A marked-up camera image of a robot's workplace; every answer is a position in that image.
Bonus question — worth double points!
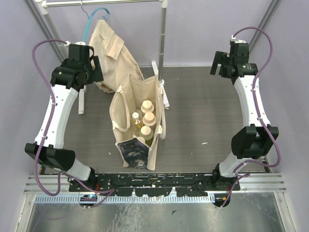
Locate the green flip-cap bottle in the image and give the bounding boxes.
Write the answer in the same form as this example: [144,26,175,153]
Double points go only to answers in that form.
[133,136,146,144]

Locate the beige hanging shirt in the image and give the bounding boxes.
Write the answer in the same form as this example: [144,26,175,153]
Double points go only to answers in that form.
[88,19,144,93]

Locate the beige labelled bottle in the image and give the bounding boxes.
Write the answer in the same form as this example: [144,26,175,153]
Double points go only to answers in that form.
[140,100,155,114]

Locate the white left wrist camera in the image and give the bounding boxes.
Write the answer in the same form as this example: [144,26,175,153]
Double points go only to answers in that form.
[65,41,86,46]

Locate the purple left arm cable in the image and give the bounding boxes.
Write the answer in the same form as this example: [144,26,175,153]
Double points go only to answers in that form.
[32,40,116,209]

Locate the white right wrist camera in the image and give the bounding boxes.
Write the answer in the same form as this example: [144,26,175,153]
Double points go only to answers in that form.
[230,35,247,45]

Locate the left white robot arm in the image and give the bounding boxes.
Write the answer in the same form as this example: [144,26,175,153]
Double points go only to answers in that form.
[25,42,103,191]

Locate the white metal clothes rack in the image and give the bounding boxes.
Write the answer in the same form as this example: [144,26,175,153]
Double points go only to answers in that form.
[32,0,170,115]

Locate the amber clear bottle white cap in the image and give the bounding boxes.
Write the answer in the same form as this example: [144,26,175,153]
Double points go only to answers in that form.
[131,112,143,137]

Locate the green bottle beige cap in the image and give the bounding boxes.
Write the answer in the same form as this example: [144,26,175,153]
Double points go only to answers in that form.
[140,126,154,147]

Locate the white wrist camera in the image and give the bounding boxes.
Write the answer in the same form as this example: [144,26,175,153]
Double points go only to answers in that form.
[65,41,86,46]
[230,35,247,45]

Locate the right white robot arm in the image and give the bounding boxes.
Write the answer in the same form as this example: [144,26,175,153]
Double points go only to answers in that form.
[210,39,279,190]

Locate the aluminium frame rail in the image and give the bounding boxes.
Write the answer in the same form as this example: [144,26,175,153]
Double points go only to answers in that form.
[23,173,287,204]

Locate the teal clothes hanger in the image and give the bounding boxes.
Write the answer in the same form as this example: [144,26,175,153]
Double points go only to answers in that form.
[82,7,111,42]

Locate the cream canvas tote bag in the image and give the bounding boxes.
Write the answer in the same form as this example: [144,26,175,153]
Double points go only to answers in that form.
[110,75,166,171]

